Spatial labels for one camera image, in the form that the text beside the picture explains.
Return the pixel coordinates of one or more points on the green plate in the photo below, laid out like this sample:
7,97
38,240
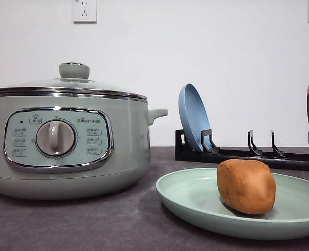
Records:
193,198

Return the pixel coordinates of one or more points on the glass lid with green knob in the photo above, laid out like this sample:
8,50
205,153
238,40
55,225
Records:
73,80

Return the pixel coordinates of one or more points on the brown potato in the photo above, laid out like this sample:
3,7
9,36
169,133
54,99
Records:
246,186

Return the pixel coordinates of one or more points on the blue plate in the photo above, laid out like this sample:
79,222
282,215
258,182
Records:
194,114

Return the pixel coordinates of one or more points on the green electric steamer pot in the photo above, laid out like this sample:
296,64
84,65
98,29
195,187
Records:
56,147

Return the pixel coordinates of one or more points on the black dish rack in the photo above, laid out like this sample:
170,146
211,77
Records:
210,152

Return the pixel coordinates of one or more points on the white wall socket left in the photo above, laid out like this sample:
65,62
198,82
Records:
85,12

